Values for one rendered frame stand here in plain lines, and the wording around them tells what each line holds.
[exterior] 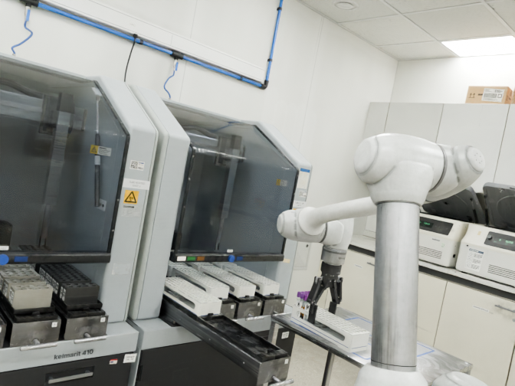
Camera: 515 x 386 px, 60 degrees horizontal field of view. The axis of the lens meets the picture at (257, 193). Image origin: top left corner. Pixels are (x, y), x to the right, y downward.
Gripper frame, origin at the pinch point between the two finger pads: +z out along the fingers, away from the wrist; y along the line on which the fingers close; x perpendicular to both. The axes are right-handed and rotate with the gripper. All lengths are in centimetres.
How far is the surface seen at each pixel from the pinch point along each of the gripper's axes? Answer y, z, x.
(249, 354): -38.6, 7.1, -6.9
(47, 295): -87, 1, 37
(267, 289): 7.2, 2.9, 39.3
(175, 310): -42, 8, 34
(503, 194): 217, -64, 34
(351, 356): -6.6, 5.5, -20.8
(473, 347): 194, 45, 23
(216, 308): -32.1, 3.4, 22.5
